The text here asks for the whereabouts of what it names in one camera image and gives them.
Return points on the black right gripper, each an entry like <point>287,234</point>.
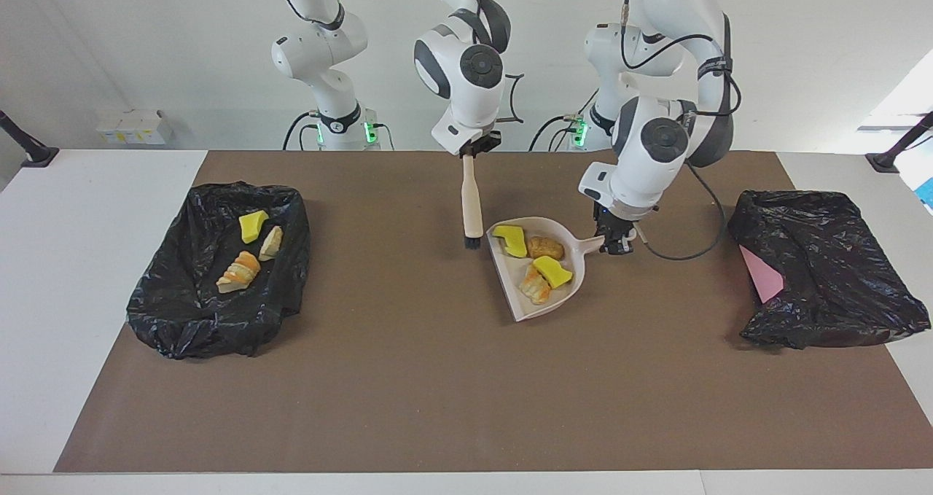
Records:
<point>481,146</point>

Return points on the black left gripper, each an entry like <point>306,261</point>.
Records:
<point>616,224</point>

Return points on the beige brush with black bristles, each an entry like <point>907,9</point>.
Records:
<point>472,203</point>

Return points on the yellow sponge piece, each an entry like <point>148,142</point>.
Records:
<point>512,241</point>
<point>554,272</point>
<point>252,226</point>

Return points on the brown bread roll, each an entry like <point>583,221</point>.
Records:
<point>546,248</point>

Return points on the striped croissant piece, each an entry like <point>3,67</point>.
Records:
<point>271,243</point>
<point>534,288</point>
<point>239,272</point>

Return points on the beige plastic dustpan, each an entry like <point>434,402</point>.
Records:
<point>510,287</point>

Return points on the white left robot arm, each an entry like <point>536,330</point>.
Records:
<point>656,145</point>

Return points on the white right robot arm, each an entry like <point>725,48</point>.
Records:
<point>466,79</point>

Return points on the pink bin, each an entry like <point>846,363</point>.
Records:
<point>762,276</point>

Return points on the black trash bag over pink bin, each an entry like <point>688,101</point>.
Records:
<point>838,262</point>

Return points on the black trash bag bin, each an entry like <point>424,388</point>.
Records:
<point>182,313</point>

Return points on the brown table mat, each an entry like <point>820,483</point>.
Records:
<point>437,407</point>

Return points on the black stand with base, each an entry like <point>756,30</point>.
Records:
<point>36,154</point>
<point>885,161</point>

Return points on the blue object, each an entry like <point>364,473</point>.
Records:
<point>928,192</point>

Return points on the white wall socket boxes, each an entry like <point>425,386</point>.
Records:
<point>135,125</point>

